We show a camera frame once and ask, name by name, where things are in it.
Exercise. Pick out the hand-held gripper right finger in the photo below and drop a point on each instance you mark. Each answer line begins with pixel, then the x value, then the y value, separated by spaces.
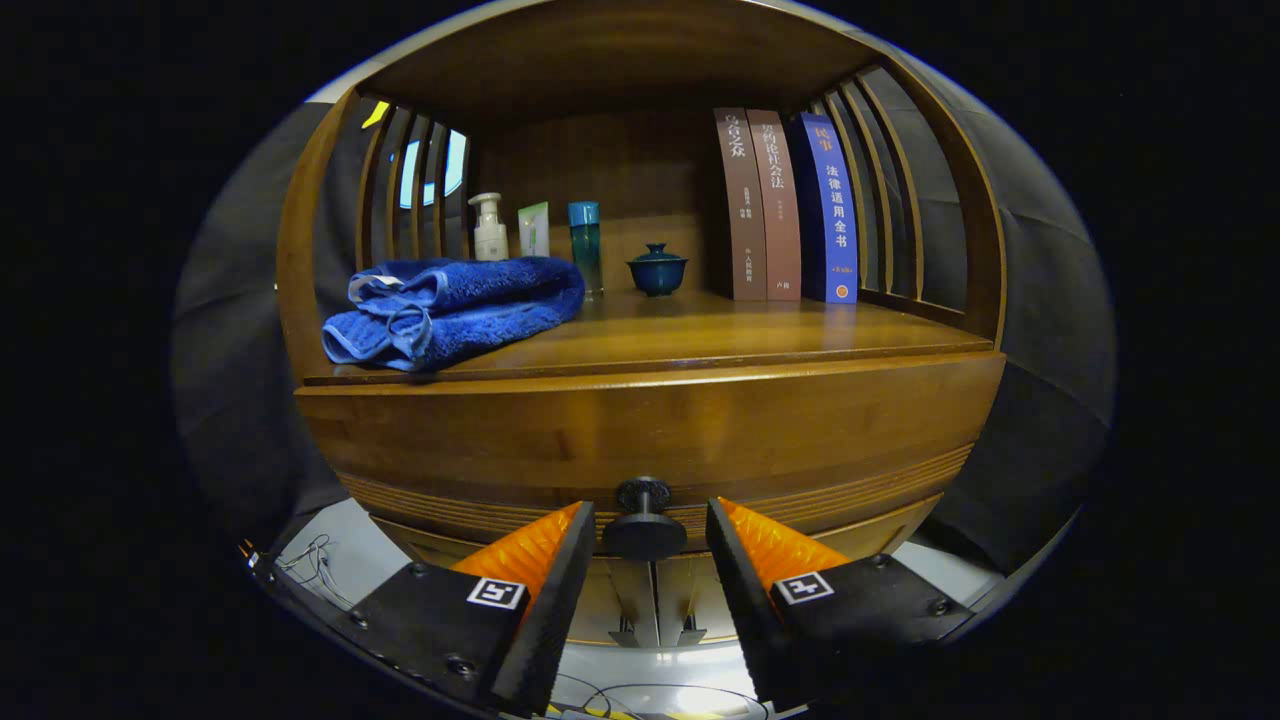
pixel 745 610

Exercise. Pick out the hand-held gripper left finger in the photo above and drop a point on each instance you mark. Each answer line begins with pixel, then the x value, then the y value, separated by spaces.
pixel 560 610

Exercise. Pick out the black drawer knob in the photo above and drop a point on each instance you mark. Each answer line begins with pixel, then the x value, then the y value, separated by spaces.
pixel 645 535

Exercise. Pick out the brown wooden drawer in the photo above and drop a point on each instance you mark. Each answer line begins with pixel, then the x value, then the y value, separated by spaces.
pixel 700 430

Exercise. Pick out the wooden countertop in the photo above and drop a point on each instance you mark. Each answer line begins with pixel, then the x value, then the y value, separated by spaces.
pixel 750 335

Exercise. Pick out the brown wooden cabinet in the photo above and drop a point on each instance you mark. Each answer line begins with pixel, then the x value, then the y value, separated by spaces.
pixel 600 60

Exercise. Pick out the folded blue towel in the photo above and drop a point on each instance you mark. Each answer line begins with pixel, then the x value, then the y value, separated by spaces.
pixel 470 300

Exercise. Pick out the dark blue lidded teacup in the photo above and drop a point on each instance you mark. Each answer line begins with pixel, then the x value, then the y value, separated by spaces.
pixel 657 273

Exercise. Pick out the teal bottle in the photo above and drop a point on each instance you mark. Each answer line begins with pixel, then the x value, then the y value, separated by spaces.
pixel 585 250

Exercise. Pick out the white pump bottle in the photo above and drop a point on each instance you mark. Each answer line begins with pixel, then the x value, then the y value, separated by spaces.
pixel 490 240

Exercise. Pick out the white green tube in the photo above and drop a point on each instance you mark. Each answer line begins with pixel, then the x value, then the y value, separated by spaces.
pixel 533 232

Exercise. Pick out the dark brown book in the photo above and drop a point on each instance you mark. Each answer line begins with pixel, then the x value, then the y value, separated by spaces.
pixel 745 220

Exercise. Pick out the light brown book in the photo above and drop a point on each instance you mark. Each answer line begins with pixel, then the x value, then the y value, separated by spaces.
pixel 782 220

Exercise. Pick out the blue book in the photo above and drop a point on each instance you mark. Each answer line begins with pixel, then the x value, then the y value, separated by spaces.
pixel 832 220

